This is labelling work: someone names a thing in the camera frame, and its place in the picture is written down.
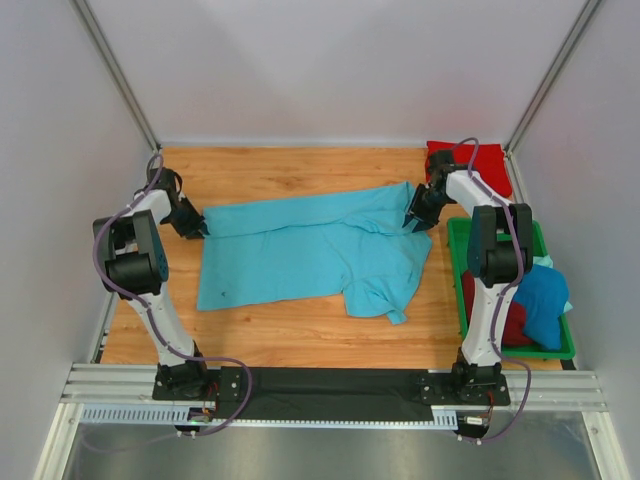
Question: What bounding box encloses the right aluminium corner post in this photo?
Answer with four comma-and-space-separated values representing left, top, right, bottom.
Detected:
504, 0, 605, 156

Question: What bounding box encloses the slotted cable duct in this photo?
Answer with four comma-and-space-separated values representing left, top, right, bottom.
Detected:
79, 403, 459, 429

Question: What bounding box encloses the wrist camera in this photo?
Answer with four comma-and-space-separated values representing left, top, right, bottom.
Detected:
425, 149, 456, 185
146, 168, 183, 202

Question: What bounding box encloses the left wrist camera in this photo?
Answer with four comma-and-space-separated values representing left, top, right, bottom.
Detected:
146, 168, 183, 202

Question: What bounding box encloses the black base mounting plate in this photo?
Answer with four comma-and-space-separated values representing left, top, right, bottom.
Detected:
152, 366, 499, 423

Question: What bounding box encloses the blue t-shirt in bin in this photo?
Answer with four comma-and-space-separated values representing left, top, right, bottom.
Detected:
513, 264, 569, 351

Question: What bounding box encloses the light blue t-shirt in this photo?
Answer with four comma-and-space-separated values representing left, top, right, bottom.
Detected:
197, 182, 432, 325

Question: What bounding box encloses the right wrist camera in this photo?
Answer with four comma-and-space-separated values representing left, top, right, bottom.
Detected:
425, 149, 456, 185

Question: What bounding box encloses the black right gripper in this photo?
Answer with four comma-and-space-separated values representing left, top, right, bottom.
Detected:
404, 184, 451, 234

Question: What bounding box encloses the mint green t-shirt in bin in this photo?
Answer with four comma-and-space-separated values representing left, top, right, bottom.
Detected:
533, 255, 573, 314

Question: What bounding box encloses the dark red t-shirt in bin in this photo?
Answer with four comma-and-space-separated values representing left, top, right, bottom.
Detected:
461, 270, 534, 348

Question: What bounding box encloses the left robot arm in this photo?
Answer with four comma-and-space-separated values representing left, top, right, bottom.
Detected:
92, 167, 211, 401

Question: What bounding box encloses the left aluminium corner post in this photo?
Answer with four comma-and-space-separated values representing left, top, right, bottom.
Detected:
69, 0, 161, 152

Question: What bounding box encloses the folded red t-shirt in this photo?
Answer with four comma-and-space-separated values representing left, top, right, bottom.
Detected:
425, 140, 513, 198

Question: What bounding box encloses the aluminium corner post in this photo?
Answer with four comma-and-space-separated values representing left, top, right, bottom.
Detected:
69, 0, 161, 152
504, 0, 605, 156

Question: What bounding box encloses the green plastic bin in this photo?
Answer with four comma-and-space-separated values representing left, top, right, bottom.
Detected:
447, 218, 576, 360

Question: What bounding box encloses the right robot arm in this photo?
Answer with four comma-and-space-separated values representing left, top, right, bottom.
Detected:
405, 167, 533, 406

